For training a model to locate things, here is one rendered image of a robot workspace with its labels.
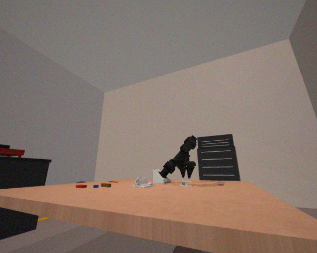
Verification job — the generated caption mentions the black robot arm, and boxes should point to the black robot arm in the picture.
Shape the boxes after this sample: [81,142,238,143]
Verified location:
[159,136,197,178]

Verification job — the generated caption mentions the brown rectangular block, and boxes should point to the brown rectangular block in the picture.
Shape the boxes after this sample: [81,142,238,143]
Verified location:
[101,183,111,188]

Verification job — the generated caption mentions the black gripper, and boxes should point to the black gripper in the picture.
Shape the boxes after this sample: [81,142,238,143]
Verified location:
[176,153,196,179]

